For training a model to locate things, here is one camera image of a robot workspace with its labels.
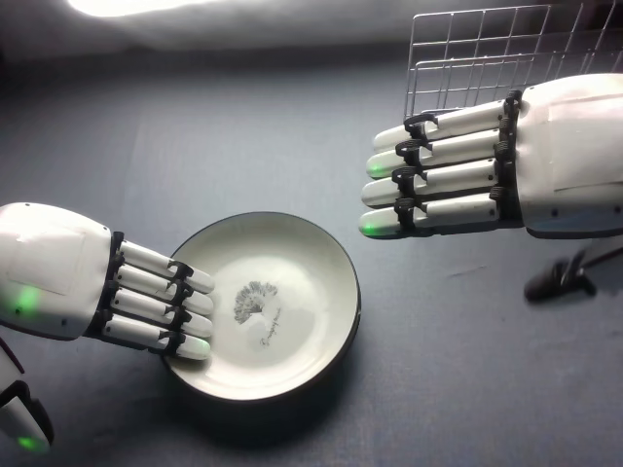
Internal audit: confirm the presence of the wire dish rack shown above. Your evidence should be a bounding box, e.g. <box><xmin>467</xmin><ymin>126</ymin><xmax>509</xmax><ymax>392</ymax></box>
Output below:
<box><xmin>404</xmin><ymin>2</ymin><xmax>623</xmax><ymax>123</ymax></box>

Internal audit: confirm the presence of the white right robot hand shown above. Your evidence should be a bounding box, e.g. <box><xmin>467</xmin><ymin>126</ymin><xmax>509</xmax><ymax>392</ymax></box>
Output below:
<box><xmin>358</xmin><ymin>72</ymin><xmax>623</xmax><ymax>301</ymax></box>

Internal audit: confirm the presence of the white backdrop sheet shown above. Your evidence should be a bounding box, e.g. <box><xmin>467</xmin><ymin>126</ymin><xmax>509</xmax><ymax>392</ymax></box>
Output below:
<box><xmin>0</xmin><ymin>0</ymin><xmax>623</xmax><ymax>62</ymax></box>

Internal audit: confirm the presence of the grey table cloth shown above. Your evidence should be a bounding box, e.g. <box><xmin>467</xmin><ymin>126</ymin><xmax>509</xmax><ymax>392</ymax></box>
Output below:
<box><xmin>0</xmin><ymin>43</ymin><xmax>623</xmax><ymax>467</ymax></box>

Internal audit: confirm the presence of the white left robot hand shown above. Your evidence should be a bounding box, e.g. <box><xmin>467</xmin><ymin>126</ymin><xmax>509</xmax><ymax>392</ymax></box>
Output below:
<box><xmin>0</xmin><ymin>201</ymin><xmax>216</xmax><ymax>454</ymax></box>

